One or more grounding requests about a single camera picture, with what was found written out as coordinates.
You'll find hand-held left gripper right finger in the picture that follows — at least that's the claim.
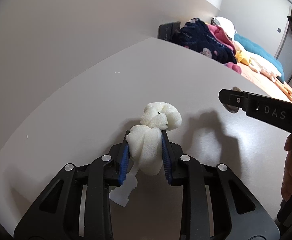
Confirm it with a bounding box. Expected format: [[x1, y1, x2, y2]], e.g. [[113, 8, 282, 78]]
[[161, 131, 281, 240]]

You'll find navy printed blanket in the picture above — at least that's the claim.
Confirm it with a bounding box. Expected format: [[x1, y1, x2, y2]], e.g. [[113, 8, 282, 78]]
[[171, 18, 238, 64]]

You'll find teal cushion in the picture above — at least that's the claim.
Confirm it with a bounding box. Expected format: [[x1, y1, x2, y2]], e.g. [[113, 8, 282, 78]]
[[234, 34, 286, 83]]

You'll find yellow plush toy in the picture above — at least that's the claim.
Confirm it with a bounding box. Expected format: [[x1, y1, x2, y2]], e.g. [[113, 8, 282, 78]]
[[235, 50, 252, 66]]

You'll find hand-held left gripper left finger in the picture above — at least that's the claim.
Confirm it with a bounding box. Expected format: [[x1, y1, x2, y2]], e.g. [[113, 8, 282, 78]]
[[14, 130, 134, 240]]

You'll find checkered patterned pillow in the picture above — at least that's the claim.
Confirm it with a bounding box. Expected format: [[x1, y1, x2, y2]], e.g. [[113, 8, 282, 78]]
[[212, 16, 237, 41]]

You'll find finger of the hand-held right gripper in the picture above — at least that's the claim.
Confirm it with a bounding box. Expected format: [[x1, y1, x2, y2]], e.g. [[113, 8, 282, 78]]
[[218, 87, 292, 132]]

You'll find white room door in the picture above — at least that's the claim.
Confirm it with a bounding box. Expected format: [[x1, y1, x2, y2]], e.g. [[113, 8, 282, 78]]
[[274, 6, 292, 85]]

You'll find person's right hand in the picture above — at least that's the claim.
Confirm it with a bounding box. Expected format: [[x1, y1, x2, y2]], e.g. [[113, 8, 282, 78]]
[[281, 132, 292, 202]]

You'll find black panel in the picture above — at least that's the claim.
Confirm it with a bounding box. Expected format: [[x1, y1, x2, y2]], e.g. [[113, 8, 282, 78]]
[[159, 21, 181, 41]]

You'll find white goose plush toy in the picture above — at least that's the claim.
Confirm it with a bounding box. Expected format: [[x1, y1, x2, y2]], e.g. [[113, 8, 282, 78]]
[[249, 54, 292, 101]]

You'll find translucent plastic piece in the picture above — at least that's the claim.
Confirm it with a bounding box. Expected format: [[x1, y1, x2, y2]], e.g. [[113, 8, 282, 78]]
[[109, 166, 138, 207]]

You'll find white foam piece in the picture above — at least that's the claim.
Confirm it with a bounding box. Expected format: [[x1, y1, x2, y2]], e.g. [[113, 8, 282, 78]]
[[126, 102, 183, 176]]

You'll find bed with orange sheet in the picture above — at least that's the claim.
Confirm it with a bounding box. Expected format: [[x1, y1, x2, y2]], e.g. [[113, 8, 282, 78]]
[[237, 65, 292, 104]]

